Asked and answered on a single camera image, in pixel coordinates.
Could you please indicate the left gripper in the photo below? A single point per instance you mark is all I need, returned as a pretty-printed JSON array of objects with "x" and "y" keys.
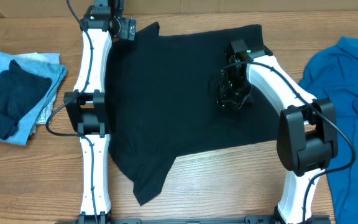
[{"x": 128, "y": 29}]

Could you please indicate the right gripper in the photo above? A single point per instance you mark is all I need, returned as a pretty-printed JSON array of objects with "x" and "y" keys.
[{"x": 227, "y": 97}]

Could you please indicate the black t-shirt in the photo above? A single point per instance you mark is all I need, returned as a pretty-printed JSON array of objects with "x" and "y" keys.
[{"x": 161, "y": 97}]

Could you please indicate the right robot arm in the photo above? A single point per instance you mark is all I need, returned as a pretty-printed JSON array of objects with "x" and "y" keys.
[{"x": 305, "y": 144}]

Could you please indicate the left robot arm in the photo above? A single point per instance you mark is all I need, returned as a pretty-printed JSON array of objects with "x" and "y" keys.
[{"x": 86, "y": 105}]

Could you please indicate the cardboard board at back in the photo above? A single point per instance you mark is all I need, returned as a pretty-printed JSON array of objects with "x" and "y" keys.
[{"x": 59, "y": 8}]

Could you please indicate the blue polo shirt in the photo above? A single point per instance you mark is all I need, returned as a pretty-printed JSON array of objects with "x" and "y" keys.
[{"x": 333, "y": 74}]

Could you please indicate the folded white patterned cloth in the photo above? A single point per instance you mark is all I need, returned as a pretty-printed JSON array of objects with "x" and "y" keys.
[{"x": 53, "y": 58}]

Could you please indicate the folded light blue shirt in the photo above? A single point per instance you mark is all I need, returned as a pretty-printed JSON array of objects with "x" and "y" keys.
[{"x": 56, "y": 72}]

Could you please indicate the folded navy shirt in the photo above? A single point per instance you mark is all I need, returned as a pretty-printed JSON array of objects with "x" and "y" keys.
[{"x": 20, "y": 91}]

